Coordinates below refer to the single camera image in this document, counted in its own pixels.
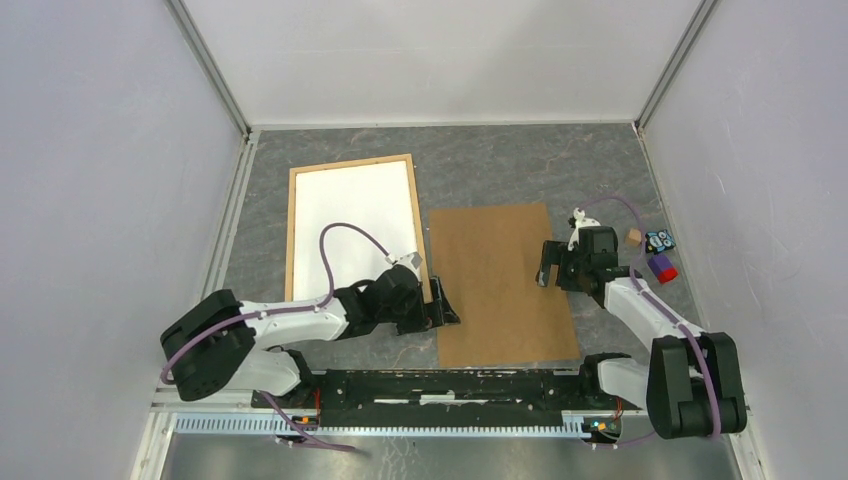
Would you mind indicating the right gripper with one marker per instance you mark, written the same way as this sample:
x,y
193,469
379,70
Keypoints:
x,y
556,253

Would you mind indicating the black blue toy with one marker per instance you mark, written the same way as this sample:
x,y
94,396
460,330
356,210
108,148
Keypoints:
x,y
658,242

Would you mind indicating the brown backing board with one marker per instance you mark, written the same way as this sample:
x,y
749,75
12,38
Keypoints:
x,y
487,259

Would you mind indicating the white slotted cable duct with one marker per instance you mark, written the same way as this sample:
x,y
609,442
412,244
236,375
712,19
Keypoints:
x,y
270,424

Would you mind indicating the sunflower photo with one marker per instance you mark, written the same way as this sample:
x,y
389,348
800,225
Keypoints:
x,y
351,225

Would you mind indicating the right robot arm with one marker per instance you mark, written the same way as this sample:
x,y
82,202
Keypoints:
x,y
691,385

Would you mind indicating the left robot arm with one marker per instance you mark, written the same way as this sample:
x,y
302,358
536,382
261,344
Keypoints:
x,y
223,343

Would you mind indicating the wooden picture frame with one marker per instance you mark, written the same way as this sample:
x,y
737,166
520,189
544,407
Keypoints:
x,y
289,232

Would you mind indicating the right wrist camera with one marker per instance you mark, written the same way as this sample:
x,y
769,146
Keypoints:
x,y
578,221

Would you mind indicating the small wooden cube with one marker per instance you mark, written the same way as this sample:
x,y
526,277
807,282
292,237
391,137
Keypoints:
x,y
634,237

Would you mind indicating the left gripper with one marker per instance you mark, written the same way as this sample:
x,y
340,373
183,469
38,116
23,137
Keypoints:
x,y
430,315

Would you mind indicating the red purple block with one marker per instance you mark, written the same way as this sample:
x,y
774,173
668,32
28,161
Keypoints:
x,y
662,268

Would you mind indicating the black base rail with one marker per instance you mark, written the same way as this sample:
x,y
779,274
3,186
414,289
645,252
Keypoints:
x,y
445,397

